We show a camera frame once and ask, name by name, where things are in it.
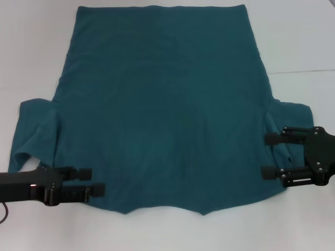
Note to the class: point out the teal blue t-shirt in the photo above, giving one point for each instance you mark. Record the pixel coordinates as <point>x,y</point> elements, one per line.
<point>162,109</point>

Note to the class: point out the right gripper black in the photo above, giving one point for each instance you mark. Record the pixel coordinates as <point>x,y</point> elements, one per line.
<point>320,154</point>

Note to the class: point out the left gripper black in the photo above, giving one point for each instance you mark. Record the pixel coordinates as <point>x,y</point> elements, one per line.
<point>21,185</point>

